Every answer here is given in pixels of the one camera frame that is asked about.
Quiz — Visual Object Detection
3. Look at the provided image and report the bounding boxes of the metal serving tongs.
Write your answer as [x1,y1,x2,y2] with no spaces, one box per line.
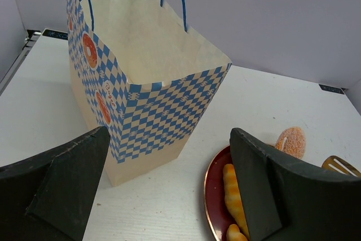
[322,155,361,178]

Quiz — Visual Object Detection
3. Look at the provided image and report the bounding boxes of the lower golden croissant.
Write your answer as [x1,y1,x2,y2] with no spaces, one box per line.
[226,224,248,241]

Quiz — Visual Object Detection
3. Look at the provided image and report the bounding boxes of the dark red round plate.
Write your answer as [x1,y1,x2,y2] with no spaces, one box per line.
[204,146,236,240]

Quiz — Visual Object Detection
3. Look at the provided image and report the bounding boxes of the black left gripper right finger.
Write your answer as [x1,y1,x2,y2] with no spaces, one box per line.
[230,128,360,240]

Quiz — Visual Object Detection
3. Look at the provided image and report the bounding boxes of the blue checkered paper bag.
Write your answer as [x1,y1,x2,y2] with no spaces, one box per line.
[66,0,232,186]

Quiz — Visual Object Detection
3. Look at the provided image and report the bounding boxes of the dark label sticker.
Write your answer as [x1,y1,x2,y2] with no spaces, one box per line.
[319,84,345,95]

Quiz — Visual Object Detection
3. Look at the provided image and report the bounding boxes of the pink sugared donut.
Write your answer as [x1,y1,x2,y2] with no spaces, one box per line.
[275,126,306,159]

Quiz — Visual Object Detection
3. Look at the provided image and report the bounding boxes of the golden croissant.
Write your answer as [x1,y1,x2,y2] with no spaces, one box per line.
[223,164,250,240]
[226,224,248,241]

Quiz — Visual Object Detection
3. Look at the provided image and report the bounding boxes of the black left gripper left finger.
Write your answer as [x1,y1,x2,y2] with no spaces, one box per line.
[1,126,110,240]

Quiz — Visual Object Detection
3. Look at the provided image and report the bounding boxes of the upper golden croissant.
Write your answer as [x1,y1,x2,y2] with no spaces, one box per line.
[223,164,250,240]

